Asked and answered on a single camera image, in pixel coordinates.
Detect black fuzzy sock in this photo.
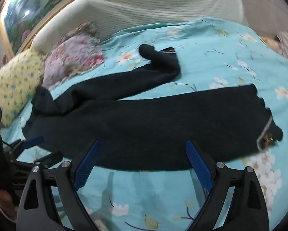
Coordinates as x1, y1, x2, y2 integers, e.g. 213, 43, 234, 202
21, 44, 284, 172

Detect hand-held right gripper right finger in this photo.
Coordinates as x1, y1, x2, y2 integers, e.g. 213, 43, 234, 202
186, 140, 270, 231

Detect yellow floral pillow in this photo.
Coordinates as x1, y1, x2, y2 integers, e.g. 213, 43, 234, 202
0, 49, 47, 128

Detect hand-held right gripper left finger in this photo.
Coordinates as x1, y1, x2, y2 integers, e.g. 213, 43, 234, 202
16, 140, 101, 231

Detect gold framed landscape painting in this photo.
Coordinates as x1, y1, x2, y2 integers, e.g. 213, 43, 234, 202
0, 0, 111, 56

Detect white padded headboard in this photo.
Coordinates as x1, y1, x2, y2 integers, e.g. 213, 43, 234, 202
31, 0, 246, 53

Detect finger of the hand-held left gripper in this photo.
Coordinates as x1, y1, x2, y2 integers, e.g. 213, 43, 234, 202
13, 151, 63, 174
3, 136, 45, 157

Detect blue floral bedsheet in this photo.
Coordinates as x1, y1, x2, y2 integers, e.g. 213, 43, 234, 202
0, 17, 288, 231

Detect pink floral pillow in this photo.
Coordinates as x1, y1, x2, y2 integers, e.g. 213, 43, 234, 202
42, 22, 105, 89

